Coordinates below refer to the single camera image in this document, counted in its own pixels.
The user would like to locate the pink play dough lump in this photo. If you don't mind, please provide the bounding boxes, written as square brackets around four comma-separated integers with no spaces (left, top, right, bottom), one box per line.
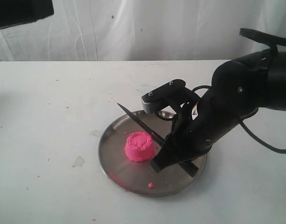
[124,132,155,162]

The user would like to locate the round steel plate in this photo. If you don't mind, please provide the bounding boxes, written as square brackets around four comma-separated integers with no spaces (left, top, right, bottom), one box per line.
[98,115,207,197]

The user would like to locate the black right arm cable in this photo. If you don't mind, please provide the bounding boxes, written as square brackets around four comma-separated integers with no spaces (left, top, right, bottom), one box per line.
[238,116,286,154]

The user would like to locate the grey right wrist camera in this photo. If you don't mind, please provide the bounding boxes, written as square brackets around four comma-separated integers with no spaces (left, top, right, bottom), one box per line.
[142,79,187,114]

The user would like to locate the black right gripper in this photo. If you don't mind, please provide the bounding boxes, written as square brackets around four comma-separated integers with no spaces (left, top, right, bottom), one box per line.
[150,91,239,177]

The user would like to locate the white backdrop sheet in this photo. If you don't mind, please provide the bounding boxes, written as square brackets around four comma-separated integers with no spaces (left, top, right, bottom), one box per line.
[0,0,286,61]

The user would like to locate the black knife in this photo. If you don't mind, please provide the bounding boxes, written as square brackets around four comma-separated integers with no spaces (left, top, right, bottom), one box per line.
[116,102,200,177]

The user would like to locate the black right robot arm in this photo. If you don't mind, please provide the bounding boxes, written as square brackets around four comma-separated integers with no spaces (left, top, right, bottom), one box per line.
[149,51,286,172]

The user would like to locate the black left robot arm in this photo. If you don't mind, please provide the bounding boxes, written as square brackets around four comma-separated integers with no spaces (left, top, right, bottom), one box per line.
[0,0,54,29]

